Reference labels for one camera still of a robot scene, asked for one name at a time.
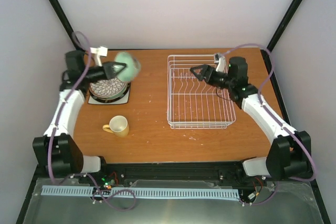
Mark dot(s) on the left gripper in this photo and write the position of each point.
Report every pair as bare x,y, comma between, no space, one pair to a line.
108,68

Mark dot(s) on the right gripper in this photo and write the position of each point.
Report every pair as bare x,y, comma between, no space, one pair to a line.
205,68

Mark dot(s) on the white wire dish rack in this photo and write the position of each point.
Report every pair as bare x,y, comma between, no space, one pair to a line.
192,104

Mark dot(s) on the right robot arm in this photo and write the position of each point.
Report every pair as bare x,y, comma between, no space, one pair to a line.
289,154

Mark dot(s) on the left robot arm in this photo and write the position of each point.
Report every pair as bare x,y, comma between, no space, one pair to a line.
56,152

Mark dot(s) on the square black-rimmed plate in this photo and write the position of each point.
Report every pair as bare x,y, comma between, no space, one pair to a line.
109,92

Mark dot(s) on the yellow ceramic mug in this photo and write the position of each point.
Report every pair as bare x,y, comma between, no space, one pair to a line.
118,126

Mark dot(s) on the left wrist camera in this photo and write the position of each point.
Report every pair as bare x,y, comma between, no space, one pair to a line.
97,53

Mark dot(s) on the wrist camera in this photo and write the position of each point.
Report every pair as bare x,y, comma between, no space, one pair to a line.
97,53
220,62

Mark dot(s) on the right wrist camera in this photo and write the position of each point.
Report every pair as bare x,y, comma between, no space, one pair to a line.
220,62

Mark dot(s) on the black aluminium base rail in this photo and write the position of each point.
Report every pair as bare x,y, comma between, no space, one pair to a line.
225,174

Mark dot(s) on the light blue cable duct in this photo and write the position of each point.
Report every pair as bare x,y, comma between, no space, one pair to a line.
146,193

